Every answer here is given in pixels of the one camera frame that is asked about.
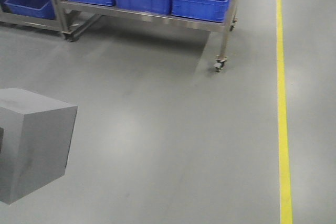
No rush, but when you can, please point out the gray square hollow base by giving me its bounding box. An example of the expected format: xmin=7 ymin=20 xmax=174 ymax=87
xmin=1 ymin=88 xmax=78 ymax=205

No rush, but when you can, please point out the blue bin lower left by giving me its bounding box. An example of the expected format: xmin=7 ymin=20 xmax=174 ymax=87
xmin=5 ymin=0 xmax=56 ymax=20

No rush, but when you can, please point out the steel cart with wheels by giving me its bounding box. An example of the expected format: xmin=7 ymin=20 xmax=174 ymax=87
xmin=1 ymin=0 xmax=237 ymax=72

